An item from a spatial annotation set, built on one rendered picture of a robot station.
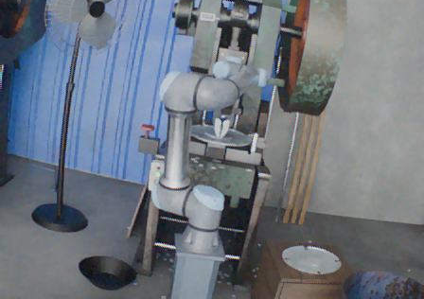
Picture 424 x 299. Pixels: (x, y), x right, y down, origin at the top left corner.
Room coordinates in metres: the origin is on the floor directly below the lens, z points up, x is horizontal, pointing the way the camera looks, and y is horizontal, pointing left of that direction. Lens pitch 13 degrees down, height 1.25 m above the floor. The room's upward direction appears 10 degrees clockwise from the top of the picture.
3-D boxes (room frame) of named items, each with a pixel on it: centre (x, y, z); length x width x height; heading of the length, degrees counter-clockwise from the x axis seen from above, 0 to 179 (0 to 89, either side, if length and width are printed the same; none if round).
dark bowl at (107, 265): (2.03, 0.39, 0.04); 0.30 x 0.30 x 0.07
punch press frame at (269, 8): (2.65, -0.02, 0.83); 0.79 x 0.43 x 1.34; 1
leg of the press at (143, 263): (2.64, 0.25, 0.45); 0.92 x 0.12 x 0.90; 1
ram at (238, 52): (2.47, -0.02, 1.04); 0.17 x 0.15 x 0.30; 1
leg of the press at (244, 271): (2.65, -0.29, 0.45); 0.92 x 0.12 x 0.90; 1
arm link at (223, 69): (2.08, -0.01, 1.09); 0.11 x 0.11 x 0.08; 72
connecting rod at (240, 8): (2.51, -0.02, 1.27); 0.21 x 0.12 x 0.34; 1
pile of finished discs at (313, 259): (1.96, -0.54, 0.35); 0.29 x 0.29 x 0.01
